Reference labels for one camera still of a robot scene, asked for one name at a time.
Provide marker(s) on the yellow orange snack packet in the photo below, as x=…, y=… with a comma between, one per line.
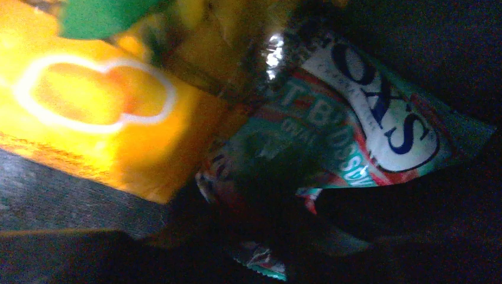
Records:
x=131, y=94

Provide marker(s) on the teal candy packet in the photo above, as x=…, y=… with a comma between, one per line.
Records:
x=339, y=157

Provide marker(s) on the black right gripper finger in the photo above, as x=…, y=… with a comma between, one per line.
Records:
x=36, y=197

